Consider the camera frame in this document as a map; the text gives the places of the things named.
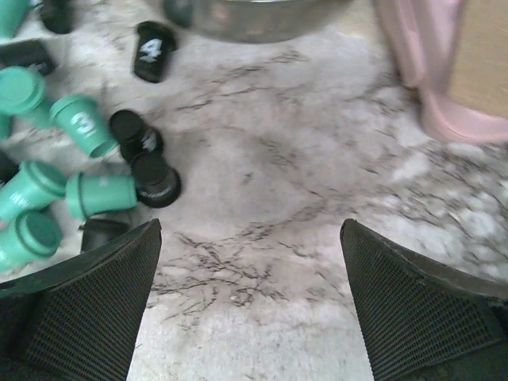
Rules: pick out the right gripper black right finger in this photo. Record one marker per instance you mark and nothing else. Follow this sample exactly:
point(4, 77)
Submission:
point(421, 319)

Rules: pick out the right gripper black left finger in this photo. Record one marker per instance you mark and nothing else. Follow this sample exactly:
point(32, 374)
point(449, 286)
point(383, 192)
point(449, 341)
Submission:
point(79, 319)

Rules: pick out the black coffee capsule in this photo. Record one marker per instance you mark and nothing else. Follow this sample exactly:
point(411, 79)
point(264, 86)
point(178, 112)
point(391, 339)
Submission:
point(31, 54)
point(157, 183)
point(97, 232)
point(134, 135)
point(57, 16)

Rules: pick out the green coffee capsule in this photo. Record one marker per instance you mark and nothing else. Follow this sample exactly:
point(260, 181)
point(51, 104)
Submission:
point(30, 236)
point(87, 196)
point(24, 95)
point(35, 186)
point(13, 14)

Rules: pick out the green capsule number three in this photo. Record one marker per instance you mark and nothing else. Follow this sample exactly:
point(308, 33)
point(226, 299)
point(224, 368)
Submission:
point(78, 116)

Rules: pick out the pink tray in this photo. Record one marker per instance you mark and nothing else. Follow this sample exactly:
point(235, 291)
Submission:
point(423, 37)

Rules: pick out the black capsule number four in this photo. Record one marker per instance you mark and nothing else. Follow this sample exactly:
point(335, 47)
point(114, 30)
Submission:
point(155, 46)

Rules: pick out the stainless steel pan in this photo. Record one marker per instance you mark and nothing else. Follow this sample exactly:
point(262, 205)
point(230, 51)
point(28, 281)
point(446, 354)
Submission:
point(250, 22)

